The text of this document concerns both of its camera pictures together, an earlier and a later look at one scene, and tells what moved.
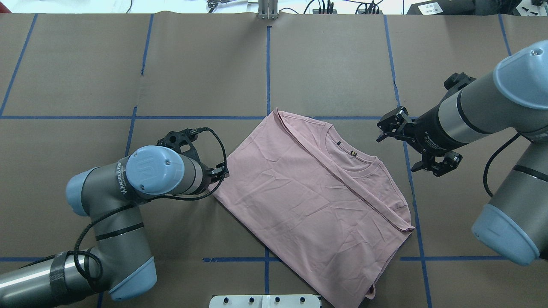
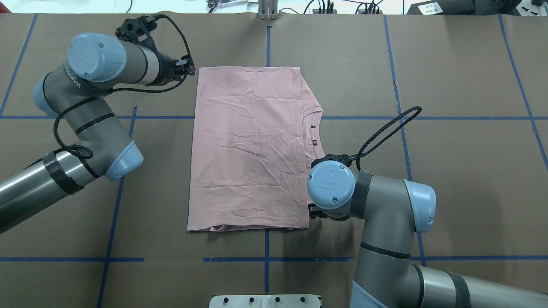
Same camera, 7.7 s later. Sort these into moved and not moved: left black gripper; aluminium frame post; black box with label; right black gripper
Moved: right black gripper; left black gripper
Not moved: black box with label; aluminium frame post
